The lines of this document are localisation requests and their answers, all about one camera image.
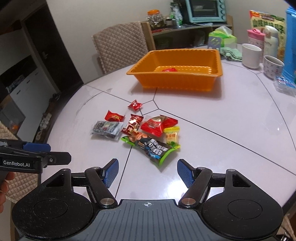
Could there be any green black snack bag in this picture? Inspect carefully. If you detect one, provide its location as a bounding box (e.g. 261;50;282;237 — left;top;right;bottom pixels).
120;131;180;166

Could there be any silver grey snack packet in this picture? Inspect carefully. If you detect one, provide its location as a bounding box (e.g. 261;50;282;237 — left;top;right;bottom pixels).
91;120;123;140

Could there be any yellow snack packet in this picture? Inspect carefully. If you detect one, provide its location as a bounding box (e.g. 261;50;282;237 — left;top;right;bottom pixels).
164;126;180;146

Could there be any red gold patterned snack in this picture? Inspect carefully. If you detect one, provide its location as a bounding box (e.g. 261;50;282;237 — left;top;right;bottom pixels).
121;114;144;136

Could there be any large red snack packet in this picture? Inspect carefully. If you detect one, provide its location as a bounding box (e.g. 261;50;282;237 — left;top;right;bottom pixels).
140;115;178;137

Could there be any small red candy packet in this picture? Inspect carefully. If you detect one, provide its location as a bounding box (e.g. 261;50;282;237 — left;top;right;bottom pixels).
128;99;142;112

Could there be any person's left hand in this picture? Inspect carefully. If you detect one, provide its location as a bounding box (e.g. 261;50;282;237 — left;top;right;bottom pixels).
0;172;15;213

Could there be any orange plastic tray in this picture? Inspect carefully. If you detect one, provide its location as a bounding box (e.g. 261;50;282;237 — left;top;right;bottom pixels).
126;49;223;92

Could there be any red packet in tray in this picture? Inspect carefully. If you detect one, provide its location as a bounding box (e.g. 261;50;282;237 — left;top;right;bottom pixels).
162;67;178;72

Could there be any quilted beige chair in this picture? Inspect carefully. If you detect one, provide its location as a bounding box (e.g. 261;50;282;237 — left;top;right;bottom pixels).
91;22;149;74

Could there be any clear toothpick box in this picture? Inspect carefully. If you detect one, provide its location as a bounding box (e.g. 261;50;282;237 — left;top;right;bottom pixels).
273;76;296;96

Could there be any green cloth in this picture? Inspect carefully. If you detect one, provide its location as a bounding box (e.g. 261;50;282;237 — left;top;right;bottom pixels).
220;47;242;62

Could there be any patterned small cup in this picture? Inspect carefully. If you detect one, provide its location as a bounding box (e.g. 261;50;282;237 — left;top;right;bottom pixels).
263;55;284;79

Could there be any white mug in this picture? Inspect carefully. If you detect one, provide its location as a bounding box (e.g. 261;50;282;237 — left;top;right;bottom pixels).
242;43;262;69

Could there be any grey phone stand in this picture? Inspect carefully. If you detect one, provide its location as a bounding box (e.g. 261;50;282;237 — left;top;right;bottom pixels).
208;36;222;50

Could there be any blue thermos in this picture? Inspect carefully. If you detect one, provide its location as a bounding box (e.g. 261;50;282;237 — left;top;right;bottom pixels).
282;6;296;83

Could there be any green tissue pack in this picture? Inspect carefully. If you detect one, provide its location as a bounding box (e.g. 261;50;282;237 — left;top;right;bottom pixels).
208;26;237;49

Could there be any wooden shelf unit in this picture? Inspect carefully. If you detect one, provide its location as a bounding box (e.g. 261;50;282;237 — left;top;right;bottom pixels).
141;15;234;51

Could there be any pink lidded cup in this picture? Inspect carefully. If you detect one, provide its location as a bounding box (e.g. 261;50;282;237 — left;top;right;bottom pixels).
247;28;265;63

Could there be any white miffy bottle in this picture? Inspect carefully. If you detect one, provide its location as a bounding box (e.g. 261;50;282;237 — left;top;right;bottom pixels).
263;26;279;58

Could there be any orange-lid plastic jar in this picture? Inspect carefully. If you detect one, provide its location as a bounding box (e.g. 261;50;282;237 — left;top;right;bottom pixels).
147;9;165;30

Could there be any green white bag on shelf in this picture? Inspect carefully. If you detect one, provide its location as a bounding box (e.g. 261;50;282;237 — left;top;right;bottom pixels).
170;2;183;27

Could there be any teal toaster oven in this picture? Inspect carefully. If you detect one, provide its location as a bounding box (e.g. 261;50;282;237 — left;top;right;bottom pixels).
185;0;227;24

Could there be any sunflower seed bag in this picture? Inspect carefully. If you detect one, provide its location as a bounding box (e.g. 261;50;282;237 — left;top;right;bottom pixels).
249;10;286;61

